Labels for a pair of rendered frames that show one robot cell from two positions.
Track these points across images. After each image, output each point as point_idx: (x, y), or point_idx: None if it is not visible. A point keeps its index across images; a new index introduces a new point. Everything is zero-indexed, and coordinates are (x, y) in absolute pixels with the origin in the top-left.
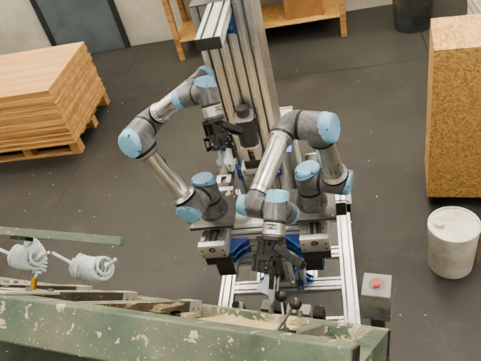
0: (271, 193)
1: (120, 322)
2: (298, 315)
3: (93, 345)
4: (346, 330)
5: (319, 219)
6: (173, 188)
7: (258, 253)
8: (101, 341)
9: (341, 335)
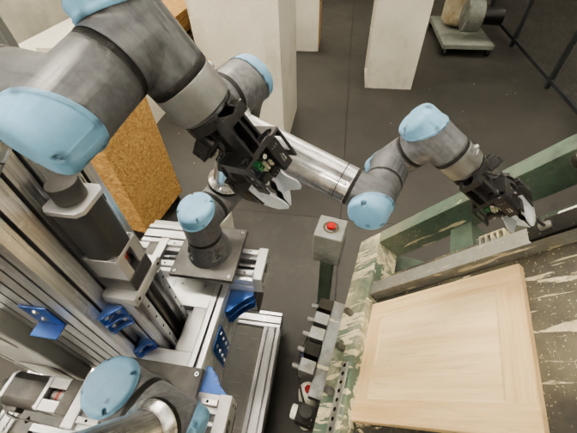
0: (434, 112)
1: None
2: (352, 313)
3: None
4: (378, 265)
5: (242, 247)
6: None
7: (490, 198)
8: None
9: (381, 272)
